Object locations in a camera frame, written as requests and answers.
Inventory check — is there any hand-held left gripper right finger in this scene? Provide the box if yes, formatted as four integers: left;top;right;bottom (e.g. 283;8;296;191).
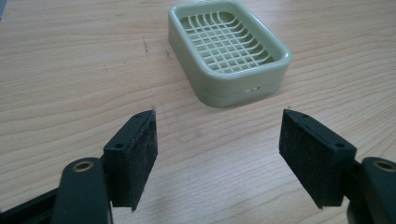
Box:
278;108;358;210

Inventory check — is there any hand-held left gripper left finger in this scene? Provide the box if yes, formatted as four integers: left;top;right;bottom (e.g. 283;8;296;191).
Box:
103;109;159;213

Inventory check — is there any pale green soap dish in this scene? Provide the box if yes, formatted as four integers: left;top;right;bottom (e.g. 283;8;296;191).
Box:
167;0;293;109

